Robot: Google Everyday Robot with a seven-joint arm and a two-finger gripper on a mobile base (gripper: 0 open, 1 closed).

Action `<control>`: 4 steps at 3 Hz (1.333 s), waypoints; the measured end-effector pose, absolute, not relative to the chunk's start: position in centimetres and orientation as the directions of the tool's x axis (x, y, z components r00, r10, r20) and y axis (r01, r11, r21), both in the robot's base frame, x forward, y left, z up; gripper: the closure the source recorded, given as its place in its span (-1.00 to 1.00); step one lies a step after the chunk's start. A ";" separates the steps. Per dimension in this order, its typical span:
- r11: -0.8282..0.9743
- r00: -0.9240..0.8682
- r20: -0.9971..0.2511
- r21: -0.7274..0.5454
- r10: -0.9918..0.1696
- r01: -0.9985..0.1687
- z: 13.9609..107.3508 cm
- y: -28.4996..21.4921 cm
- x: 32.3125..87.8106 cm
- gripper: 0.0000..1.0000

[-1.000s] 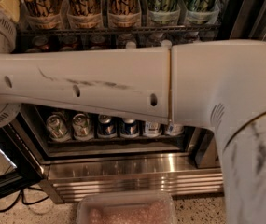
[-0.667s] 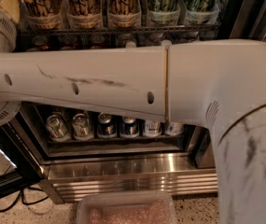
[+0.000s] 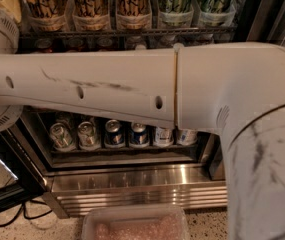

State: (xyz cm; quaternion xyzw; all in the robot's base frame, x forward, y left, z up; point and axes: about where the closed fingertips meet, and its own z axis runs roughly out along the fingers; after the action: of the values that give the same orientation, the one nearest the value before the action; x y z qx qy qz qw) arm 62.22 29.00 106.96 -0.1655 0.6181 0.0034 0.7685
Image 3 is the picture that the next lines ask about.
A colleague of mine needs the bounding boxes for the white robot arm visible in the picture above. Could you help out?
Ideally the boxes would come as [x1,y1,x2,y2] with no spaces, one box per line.
[0,0,285,240]

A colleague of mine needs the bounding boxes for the left orange lacroix can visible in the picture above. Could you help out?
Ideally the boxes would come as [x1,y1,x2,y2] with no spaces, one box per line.
[25,0,68,32]

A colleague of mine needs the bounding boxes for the orange lacroix can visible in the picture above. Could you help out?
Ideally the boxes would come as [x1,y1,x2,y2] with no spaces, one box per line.
[72,0,110,31]
[25,0,68,32]
[116,0,152,30]

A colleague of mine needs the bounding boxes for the middle orange lacroix can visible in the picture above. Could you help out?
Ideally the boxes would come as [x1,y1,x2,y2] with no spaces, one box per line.
[72,0,110,31]

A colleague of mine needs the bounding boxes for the right orange lacroix can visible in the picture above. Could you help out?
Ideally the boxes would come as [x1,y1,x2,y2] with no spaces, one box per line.
[116,0,152,30]

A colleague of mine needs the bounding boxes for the left green soda can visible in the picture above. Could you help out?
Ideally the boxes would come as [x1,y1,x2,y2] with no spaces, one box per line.
[50,123,76,152]

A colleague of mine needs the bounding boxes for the green soda can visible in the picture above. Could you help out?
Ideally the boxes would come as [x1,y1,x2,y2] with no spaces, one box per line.
[50,123,76,152]
[77,121,100,151]

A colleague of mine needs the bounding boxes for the left green lacroix can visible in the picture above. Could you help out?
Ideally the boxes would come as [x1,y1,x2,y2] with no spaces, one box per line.
[158,0,193,27]

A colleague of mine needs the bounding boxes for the green lacroix can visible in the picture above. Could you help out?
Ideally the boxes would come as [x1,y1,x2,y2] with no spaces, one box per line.
[198,0,233,27]
[158,0,193,27]

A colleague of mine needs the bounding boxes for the open black fridge door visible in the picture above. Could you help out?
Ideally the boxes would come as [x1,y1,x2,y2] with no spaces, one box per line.
[0,131,45,213]

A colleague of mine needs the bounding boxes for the left blue pepsi can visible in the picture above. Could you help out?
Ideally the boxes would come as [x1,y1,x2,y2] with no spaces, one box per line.
[104,119,125,148]

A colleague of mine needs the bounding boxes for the blue pepsi can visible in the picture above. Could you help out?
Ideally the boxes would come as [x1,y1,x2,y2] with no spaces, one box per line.
[104,119,125,148]
[129,123,149,148]

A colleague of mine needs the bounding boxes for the stainless steel beverage fridge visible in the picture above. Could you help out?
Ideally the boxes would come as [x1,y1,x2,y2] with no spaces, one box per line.
[1,0,285,219]

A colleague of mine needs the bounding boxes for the right blue pepsi can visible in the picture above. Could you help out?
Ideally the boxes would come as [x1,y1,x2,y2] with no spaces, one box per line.
[129,123,149,148]

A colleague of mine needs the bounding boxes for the right green lacroix can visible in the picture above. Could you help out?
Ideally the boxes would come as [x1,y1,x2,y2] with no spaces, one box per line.
[198,0,233,27]

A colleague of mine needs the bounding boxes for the closed glass fridge door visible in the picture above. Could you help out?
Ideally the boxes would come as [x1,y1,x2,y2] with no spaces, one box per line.
[209,0,285,184]

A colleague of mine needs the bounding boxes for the left iced tea bottle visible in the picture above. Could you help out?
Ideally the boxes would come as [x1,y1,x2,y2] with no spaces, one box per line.
[153,127,173,147]

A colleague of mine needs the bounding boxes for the iced tea bottle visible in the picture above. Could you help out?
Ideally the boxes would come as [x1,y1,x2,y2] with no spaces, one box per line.
[153,127,173,147]
[177,129,197,146]

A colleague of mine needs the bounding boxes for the right iced tea bottle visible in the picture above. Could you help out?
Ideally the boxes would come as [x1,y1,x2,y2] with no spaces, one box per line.
[177,129,197,146]

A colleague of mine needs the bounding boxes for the clear plastic bin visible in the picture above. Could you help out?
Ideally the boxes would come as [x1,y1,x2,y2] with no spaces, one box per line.
[81,204,190,240]

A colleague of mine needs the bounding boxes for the upper wire shelf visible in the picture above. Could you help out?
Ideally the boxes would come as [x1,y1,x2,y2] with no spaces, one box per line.
[20,26,237,39]

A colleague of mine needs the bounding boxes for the black power cable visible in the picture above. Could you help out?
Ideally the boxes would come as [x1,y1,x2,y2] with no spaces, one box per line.
[0,199,53,228]

